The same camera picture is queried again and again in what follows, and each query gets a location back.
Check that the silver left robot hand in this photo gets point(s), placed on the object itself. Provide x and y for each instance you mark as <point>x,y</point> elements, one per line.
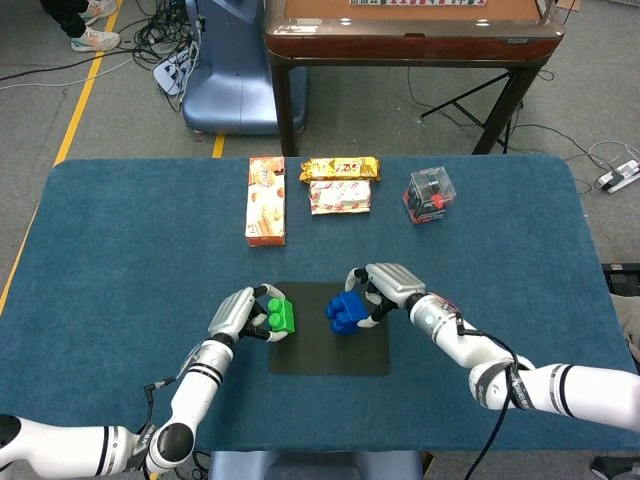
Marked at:
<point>230,315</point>

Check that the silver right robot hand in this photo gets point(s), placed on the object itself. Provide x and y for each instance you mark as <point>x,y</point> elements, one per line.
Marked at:
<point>395,282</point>

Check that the green toy block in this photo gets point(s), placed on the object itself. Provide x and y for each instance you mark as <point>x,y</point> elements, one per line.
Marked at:
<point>282,315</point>

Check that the blue toy block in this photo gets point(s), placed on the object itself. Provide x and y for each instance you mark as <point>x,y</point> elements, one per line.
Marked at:
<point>350,310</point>

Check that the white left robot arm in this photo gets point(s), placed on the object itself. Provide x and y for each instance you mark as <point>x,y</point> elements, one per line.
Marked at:
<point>200,380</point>

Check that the blue-grey own robot base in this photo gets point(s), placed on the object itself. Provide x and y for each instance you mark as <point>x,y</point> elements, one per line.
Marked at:
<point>310,467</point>

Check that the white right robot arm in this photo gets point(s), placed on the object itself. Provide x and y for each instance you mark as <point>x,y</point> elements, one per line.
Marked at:
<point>575,390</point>

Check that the clear coffee capsule box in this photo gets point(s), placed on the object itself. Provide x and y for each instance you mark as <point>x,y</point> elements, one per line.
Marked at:
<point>429,197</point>

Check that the white red snack packet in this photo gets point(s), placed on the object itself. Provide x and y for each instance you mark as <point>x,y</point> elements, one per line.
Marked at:
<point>340,197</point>

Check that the black rectangular mat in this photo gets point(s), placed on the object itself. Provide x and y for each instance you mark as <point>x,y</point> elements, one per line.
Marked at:
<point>325,357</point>

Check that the orange biscuit box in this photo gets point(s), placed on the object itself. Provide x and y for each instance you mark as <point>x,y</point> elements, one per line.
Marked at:
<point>265,205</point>

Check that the blue table cloth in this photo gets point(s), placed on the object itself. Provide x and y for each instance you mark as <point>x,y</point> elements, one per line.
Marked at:
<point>125,250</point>

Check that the yellow snack packet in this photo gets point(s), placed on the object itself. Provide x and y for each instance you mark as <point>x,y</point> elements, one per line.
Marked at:
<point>340,170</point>

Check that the black flat case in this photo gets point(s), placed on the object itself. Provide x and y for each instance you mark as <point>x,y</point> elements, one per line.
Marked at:
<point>622,280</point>

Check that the brown mahjong table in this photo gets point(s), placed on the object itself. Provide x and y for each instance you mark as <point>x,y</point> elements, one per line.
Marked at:
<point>410,45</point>

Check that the white power strip black plug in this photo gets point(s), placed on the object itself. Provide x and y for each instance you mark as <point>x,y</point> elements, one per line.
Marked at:
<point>617,177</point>

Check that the white power strip with plugs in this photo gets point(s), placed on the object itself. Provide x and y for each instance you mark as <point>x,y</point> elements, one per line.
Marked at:
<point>170,75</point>

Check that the row of mahjong tiles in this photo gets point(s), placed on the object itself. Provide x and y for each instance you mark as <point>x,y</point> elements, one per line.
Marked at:
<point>415,2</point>

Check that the person in black trousers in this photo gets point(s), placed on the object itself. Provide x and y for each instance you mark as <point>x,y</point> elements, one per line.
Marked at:
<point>92,39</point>

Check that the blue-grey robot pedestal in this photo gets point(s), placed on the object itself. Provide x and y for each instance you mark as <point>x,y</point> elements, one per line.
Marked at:
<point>230,90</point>

